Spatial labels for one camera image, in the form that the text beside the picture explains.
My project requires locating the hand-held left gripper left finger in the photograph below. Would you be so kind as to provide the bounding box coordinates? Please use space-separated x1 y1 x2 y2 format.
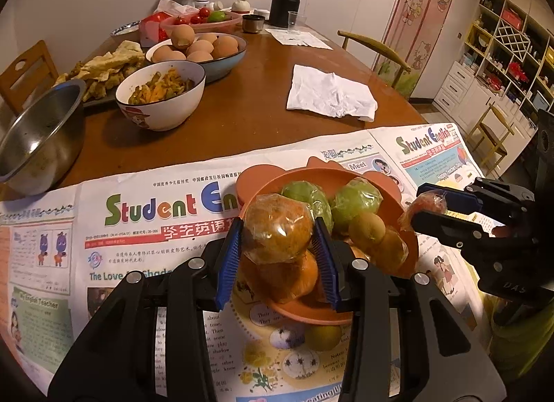
47 224 243 402

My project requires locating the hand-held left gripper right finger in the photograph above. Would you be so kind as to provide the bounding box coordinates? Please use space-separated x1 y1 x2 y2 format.
312 218 507 402

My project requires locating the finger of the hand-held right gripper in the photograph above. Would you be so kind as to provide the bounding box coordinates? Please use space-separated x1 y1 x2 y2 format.
409 210 522 265
417 176 536 219

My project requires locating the orange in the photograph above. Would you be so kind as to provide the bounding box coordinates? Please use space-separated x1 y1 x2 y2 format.
239 250 322 304
241 193 315 265
397 193 447 230

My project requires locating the terracotta orange plate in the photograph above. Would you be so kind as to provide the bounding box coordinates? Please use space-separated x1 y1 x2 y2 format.
235 157 420 325

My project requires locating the small yellow-green fruit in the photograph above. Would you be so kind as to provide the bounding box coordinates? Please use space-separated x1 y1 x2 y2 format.
348 211 386 245
305 323 343 351

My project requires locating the small brown fruit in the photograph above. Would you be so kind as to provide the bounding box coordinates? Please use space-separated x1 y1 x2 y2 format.
371 228 410 276

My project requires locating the green citrus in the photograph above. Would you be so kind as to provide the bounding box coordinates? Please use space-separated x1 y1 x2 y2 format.
331 178 384 230
281 181 334 235

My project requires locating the colourful student newspaper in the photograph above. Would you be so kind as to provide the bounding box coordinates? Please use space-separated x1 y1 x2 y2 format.
0 132 492 402
371 123 493 255

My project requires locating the small wooden chair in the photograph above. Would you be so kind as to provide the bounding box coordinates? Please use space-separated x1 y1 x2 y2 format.
465 103 516 165

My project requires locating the yellow-green clothing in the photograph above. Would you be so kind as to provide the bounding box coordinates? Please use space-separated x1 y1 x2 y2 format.
489 297 554 391

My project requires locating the white shelf cabinet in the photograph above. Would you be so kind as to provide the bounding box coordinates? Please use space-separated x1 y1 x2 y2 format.
433 0 554 143

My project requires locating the crumpled white napkin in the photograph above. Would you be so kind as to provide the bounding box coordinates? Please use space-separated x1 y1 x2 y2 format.
285 63 378 122

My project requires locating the curved yellow wooden chair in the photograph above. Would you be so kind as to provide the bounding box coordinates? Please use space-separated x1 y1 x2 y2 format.
337 29 412 87

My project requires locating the white ceramic bowl of food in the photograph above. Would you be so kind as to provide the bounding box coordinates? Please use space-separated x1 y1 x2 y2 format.
115 59 207 132

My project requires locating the pink cartoon cat wardrobe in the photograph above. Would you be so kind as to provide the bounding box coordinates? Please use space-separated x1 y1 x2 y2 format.
374 0 465 100

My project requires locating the blue bowl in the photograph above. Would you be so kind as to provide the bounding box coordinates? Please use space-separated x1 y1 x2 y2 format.
144 32 248 83

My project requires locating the pile of brown eggs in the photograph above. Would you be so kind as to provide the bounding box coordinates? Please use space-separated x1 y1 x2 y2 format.
151 24 240 63

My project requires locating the stainless steel bowl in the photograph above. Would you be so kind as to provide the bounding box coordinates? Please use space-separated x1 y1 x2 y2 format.
0 79 87 196

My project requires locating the flat white paper sheet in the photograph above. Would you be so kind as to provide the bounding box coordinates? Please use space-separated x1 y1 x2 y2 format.
264 27 332 50

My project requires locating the tray of fried flatbread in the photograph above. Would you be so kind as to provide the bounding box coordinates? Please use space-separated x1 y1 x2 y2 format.
54 40 146 107

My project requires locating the pink plastic tray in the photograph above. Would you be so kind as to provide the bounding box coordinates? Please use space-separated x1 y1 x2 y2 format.
160 11 243 35

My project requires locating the small steel cup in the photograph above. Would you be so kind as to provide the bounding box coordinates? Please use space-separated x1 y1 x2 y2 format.
241 14 266 34

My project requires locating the red plastic bag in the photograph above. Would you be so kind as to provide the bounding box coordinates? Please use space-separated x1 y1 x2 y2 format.
139 12 175 48

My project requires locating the pile of red tomatoes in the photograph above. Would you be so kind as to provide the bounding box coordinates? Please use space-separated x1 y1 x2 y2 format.
174 11 209 27

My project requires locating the blue patterned plate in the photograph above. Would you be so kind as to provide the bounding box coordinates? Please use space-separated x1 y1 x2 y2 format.
110 20 142 37

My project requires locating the wooden chair with cutout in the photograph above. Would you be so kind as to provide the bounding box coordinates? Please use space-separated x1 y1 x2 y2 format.
0 40 60 113

